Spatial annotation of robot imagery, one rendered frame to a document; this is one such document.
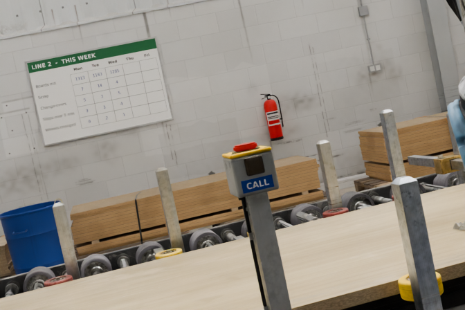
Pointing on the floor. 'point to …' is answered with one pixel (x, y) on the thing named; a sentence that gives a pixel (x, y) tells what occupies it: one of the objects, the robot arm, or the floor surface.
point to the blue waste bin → (32, 236)
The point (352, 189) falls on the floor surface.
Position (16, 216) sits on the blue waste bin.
